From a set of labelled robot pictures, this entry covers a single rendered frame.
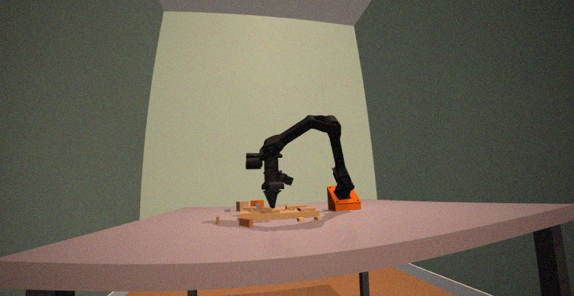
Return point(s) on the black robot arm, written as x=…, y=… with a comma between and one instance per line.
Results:
x=270, y=151

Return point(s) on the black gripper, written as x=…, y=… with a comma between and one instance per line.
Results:
x=271, y=186

